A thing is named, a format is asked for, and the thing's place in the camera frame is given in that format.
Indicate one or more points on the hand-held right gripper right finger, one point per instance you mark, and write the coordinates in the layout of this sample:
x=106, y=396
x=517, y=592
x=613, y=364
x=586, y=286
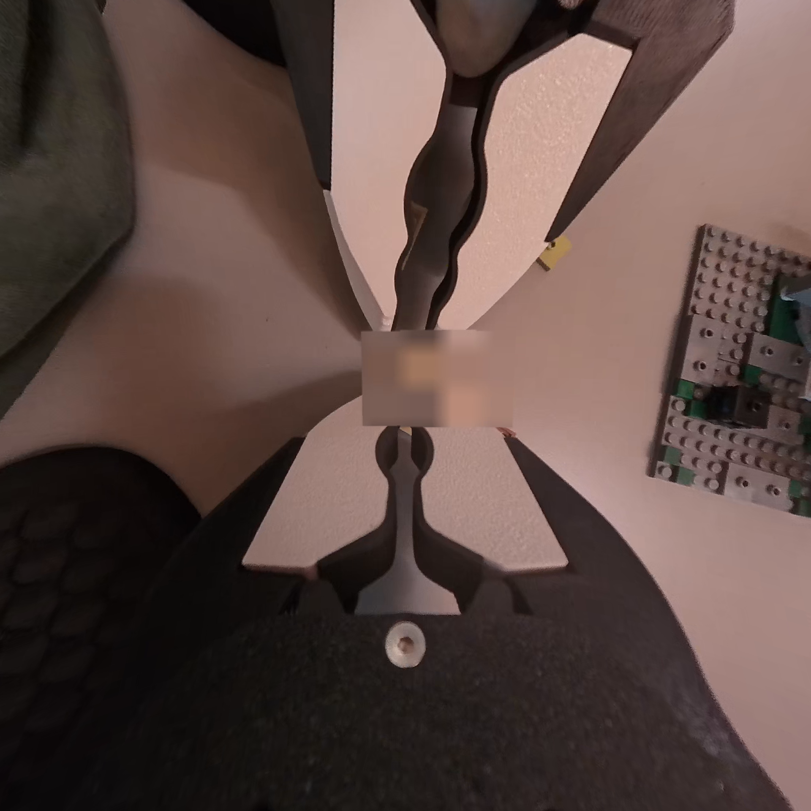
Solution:
x=488, y=507

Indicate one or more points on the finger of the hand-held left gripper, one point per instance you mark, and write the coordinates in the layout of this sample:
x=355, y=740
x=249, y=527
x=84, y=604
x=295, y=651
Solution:
x=538, y=158
x=374, y=127

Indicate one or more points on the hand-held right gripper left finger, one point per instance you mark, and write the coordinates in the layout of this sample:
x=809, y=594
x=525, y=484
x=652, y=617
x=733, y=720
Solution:
x=317, y=494

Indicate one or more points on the olive square toy tile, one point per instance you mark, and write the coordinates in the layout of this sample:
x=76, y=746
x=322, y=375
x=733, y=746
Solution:
x=556, y=253

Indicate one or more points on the grey toy brick building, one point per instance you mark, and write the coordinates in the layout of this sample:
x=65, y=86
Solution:
x=716, y=317

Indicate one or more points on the black mesh chair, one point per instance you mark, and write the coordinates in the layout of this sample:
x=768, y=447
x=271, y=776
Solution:
x=76, y=602

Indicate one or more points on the person's green sweater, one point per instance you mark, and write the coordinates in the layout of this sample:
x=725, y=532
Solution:
x=57, y=190

